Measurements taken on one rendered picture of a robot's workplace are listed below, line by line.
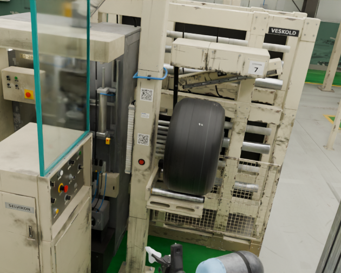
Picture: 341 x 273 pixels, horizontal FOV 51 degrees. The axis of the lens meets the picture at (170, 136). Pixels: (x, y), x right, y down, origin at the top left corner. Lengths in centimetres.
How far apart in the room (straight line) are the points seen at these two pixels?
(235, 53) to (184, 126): 58
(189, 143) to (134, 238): 96
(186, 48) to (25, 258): 150
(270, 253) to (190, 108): 182
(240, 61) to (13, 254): 168
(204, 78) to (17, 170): 132
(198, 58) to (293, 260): 203
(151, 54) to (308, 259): 235
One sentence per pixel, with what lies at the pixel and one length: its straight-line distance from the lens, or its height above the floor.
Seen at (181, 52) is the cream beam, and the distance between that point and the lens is 228.
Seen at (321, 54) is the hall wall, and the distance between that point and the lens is 1195.
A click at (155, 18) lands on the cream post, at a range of 202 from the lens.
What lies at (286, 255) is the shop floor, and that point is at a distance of 351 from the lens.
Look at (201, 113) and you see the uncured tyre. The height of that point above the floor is 146.
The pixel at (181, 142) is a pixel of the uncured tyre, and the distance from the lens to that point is 198.
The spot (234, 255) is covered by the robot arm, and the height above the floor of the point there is 136.
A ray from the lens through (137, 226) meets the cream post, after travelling 258.
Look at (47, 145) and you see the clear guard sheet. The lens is 172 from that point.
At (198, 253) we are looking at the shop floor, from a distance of 326.
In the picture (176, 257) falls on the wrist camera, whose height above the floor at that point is 112.
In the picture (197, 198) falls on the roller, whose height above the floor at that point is 91.
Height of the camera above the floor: 216
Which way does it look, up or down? 24 degrees down
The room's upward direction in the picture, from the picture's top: 6 degrees clockwise
